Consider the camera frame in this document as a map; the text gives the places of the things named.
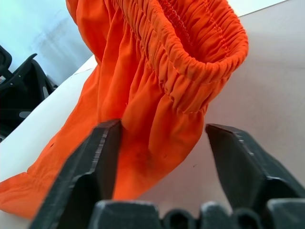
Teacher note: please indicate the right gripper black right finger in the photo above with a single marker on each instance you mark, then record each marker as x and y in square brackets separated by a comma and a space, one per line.
[238, 167]

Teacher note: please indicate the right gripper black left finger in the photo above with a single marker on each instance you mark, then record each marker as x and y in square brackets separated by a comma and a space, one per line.
[90, 171]

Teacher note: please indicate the orange shorts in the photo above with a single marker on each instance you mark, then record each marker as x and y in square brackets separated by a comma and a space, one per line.
[143, 71]

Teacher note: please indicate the black office chair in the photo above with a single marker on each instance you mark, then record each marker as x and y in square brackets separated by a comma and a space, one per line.
[21, 90]

